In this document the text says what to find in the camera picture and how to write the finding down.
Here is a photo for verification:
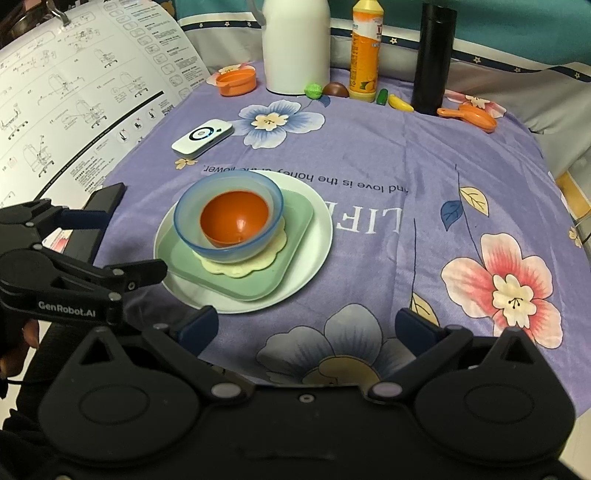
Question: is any white thermos jug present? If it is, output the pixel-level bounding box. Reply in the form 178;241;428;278
261;0;332;96

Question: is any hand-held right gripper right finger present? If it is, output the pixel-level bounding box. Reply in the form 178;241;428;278
369;308;541;402

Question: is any white pocket device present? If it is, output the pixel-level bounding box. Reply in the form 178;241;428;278
171;119;235;158

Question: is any purple floral tablecloth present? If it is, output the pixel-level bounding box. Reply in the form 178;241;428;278
90;60;585;402

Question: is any orange toy pan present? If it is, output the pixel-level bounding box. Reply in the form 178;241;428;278
436;104;498;134

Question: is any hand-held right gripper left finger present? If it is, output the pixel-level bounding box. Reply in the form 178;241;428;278
74;305;254;402

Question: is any clear plastic bowl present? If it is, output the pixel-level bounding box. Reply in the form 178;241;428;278
180;181;279;252

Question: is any person's left hand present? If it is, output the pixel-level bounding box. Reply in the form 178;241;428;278
0;318;41;380

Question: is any white instruction poster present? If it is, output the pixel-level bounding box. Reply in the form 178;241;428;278
0;0;211;208

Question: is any metal hook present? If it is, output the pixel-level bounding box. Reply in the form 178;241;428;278
46;0;70;24

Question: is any yellow orange detergent bottle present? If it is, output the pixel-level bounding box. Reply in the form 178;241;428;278
348;0;384;103

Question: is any red-brown plastic bowl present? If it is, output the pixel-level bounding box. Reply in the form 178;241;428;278
200;191;270;247

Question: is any green square plate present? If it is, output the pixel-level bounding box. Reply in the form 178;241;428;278
158;187;315;302

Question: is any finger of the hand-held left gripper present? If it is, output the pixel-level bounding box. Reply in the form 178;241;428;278
90;260;168;292
44;183;126;265

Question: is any yellow flower-shaped plate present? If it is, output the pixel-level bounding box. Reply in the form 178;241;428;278
193;217;288;278

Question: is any black thermos bottle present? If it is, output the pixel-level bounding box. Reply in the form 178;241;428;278
411;3;458;116

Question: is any blue translucent bowl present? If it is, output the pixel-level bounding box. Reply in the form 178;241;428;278
174;175;284;264

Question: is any orange toy pot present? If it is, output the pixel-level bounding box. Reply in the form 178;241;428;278
216;69;257;97

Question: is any white round plate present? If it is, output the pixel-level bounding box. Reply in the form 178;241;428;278
153;172;334;315

